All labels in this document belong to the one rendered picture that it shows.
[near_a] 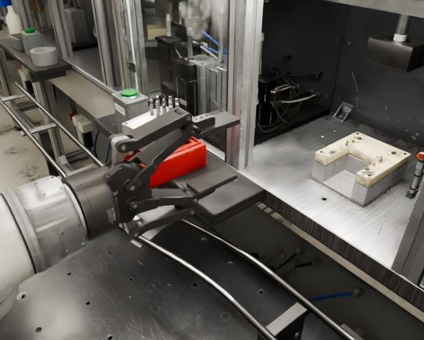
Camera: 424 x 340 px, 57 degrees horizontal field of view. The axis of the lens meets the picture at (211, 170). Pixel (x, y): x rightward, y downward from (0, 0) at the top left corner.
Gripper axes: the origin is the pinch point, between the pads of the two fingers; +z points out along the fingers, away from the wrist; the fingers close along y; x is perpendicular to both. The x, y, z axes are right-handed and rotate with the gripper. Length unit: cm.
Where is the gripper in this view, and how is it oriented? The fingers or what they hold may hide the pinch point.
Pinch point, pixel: (217, 152)
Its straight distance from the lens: 53.1
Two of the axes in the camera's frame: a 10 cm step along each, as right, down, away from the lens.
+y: 0.0, -8.4, -5.5
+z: 7.8, -3.4, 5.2
